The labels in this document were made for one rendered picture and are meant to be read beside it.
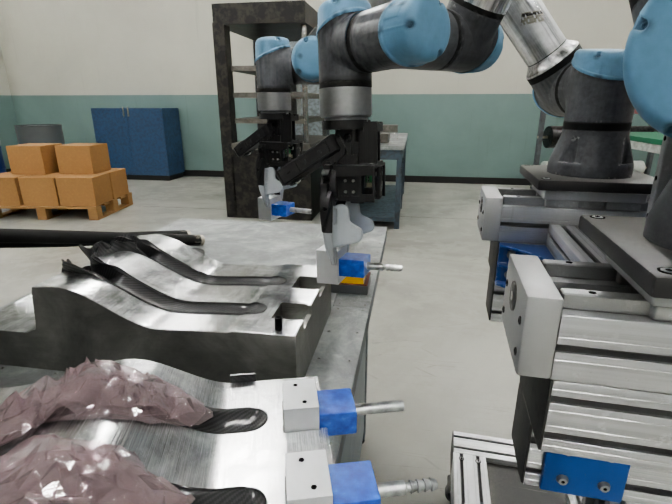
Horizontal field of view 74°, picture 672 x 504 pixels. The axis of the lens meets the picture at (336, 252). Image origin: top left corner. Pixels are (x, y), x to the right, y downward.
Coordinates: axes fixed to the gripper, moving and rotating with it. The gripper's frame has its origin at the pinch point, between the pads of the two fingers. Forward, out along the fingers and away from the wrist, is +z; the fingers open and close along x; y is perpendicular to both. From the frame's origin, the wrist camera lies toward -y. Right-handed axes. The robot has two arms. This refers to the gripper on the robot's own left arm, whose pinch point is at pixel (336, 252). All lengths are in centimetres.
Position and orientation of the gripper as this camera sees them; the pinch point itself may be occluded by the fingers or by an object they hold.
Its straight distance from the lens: 71.0
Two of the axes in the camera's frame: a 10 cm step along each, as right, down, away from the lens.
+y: 9.5, 0.6, -3.1
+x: 3.2, -2.6, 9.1
